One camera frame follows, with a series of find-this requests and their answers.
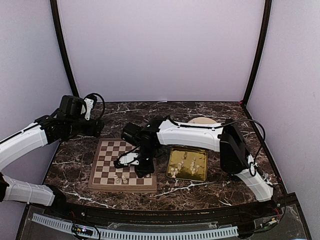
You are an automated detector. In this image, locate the gold metal tray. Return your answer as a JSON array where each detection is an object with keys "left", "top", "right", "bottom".
[{"left": 166, "top": 146, "right": 208, "bottom": 183}]

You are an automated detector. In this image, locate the white chess piece cluster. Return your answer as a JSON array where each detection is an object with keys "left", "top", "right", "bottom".
[{"left": 178, "top": 151, "right": 197, "bottom": 171}]

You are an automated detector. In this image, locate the white chess king piece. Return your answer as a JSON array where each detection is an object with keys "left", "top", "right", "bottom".
[{"left": 121, "top": 175, "right": 128, "bottom": 185}]

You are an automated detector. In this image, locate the black frame post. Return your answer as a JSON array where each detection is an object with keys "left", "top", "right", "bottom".
[
  {"left": 241, "top": 0, "right": 273, "bottom": 108},
  {"left": 49, "top": 0, "right": 80, "bottom": 97}
]

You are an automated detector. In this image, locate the left black frame post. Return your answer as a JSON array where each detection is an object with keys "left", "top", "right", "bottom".
[{"left": 49, "top": 0, "right": 80, "bottom": 97}]

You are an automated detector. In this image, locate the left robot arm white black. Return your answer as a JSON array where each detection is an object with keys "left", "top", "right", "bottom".
[{"left": 0, "top": 93, "right": 105, "bottom": 218}]

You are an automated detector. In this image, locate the white cable duct strip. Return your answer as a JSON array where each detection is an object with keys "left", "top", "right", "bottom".
[{"left": 31, "top": 213, "right": 239, "bottom": 240}]

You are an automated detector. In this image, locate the beige floral ceramic plate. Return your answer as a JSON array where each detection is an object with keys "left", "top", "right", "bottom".
[{"left": 188, "top": 117, "right": 217, "bottom": 125}]

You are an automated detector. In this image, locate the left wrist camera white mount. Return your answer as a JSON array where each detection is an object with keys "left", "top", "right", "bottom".
[{"left": 81, "top": 92, "right": 106, "bottom": 121}]

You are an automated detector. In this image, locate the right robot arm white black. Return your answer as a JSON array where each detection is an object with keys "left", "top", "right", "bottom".
[{"left": 113, "top": 116, "right": 275, "bottom": 217}]

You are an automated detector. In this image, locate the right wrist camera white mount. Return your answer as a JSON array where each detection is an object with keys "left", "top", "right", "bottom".
[{"left": 113, "top": 153, "right": 139, "bottom": 169}]

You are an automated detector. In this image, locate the right black frame post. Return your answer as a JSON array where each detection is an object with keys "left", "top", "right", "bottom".
[{"left": 241, "top": 0, "right": 273, "bottom": 108}]

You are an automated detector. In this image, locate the white chess queen piece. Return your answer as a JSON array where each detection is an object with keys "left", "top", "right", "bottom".
[{"left": 113, "top": 175, "right": 121, "bottom": 184}]

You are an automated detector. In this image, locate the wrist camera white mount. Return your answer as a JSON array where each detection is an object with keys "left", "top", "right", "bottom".
[
  {"left": 113, "top": 153, "right": 139, "bottom": 169},
  {"left": 81, "top": 92, "right": 106, "bottom": 121}
]

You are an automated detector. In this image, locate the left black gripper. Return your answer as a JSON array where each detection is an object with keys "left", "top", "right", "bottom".
[{"left": 66, "top": 116, "right": 104, "bottom": 138}]

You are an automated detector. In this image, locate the wooden chess board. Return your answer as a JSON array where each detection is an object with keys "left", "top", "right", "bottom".
[{"left": 88, "top": 138, "right": 157, "bottom": 193}]

